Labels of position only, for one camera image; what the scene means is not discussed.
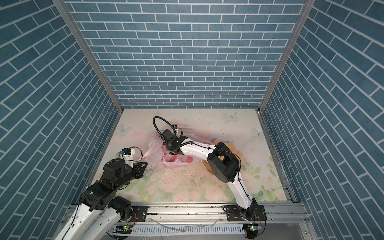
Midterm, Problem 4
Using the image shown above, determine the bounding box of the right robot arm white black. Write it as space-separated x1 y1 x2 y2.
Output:
159 130 267 222

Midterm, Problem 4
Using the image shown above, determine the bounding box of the right green circuit board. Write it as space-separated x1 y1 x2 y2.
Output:
245 224 262 232

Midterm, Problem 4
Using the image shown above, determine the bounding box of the left metal corner post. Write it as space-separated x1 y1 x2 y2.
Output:
52 0 124 114

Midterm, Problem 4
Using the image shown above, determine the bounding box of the left green circuit board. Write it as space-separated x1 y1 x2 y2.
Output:
113 226 132 235

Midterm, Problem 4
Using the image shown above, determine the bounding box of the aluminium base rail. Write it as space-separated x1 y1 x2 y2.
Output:
132 201 310 225

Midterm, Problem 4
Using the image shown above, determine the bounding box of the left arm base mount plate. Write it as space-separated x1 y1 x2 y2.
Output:
120 206 149 224

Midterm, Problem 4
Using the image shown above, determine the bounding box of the metal corner post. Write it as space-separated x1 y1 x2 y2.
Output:
259 0 316 113
52 0 124 114

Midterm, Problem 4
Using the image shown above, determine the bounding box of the pink plastic bag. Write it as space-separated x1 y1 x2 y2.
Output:
141 127 212 169

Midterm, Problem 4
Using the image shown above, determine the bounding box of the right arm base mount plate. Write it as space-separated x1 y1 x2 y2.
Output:
223 205 267 222

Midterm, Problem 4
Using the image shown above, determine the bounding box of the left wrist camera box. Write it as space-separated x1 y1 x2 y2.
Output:
120 148 135 161

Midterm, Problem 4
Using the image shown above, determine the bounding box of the peach scalloped bowl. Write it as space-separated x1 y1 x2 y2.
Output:
203 140 243 183

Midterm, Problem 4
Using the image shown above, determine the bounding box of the green circuit board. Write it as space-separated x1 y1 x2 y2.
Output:
113 226 132 235
245 224 262 232

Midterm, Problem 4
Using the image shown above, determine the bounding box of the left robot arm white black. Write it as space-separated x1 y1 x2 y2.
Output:
56 159 148 240

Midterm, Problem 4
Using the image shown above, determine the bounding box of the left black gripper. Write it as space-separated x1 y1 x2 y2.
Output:
114 160 150 192

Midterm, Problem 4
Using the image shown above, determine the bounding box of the right metal corner post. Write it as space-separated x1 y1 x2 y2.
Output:
259 0 316 113

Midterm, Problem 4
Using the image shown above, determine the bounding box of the white slotted cable duct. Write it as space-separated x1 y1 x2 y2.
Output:
108 224 245 237

